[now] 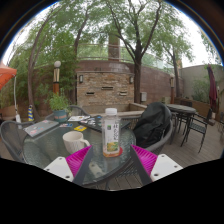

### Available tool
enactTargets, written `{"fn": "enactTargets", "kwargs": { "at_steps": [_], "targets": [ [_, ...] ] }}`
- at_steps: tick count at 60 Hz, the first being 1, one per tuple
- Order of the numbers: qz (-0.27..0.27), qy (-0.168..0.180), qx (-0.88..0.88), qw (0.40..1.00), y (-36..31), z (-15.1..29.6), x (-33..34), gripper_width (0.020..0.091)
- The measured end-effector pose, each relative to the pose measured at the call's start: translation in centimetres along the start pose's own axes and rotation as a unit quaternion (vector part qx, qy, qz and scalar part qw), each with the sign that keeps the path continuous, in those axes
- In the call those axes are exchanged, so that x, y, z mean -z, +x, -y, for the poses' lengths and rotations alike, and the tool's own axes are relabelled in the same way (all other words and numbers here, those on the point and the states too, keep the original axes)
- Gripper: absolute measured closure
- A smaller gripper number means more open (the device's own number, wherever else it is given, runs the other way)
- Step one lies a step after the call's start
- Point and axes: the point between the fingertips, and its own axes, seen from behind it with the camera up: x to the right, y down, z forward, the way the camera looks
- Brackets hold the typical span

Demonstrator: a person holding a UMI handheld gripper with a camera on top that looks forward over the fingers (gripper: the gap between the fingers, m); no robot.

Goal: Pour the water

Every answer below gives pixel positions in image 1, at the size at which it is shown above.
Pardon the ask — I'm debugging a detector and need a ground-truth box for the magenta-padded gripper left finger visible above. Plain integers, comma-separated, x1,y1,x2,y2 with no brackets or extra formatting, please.
43,144,94,187

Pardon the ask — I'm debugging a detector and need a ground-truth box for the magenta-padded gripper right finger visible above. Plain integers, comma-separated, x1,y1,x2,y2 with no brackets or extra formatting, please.
129,144,184,186

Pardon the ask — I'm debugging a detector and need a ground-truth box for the clear drink bottle white cap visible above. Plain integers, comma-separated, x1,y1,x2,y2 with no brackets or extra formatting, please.
101,107,122,158

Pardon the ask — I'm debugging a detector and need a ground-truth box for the white ribbed mug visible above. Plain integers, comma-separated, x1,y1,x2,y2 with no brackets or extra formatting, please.
62,130,91,155

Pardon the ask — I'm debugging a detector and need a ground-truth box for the grey chair holding jacket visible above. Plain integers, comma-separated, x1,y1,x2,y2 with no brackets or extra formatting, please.
131,113,175,156

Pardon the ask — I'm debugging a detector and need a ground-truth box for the yellow card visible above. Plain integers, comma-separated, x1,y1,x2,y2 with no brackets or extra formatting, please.
73,124,88,132

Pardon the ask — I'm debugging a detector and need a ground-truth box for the black jacket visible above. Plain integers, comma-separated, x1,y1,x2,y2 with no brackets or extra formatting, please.
133,101,173,149

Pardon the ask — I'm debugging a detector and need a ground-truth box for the black laptop with stickers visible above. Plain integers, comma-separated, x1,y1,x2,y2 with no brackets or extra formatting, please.
79,114,132,133

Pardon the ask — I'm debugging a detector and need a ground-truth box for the white printed booklet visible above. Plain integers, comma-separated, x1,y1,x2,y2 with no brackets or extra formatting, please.
67,114,91,122

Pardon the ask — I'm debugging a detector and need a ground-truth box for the grey laptop with stickers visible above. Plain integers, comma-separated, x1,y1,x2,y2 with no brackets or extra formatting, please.
23,119,60,138

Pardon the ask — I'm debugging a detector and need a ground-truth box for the grey mesh patio chair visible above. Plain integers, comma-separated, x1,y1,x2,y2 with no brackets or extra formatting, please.
68,104,89,118
0,119,34,164

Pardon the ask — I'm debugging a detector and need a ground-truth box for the green plant in blue pot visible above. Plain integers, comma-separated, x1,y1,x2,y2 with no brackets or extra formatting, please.
49,92,71,123

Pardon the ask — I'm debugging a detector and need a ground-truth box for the black metal patio chair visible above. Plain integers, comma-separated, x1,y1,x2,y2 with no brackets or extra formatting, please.
180,108,214,154

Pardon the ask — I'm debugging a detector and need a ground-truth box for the dark round patio table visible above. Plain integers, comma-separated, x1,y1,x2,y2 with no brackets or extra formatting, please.
165,103,198,148

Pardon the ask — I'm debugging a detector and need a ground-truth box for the blue yellow striped cone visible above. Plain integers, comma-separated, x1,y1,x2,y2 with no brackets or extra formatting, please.
27,104,35,123

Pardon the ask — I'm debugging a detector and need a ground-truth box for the closed dark red umbrella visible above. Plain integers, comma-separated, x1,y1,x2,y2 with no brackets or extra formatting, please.
207,63,218,111

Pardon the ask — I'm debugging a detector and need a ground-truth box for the orange canopy tent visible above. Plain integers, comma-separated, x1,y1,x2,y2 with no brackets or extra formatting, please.
0,61,22,123

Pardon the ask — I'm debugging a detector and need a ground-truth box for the wooden lamp post by wall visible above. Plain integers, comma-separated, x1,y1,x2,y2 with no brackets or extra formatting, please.
169,73,176,104

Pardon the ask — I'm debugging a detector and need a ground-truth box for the globe-topped wooden lamp post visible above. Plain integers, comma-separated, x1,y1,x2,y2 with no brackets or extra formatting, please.
53,60,62,96

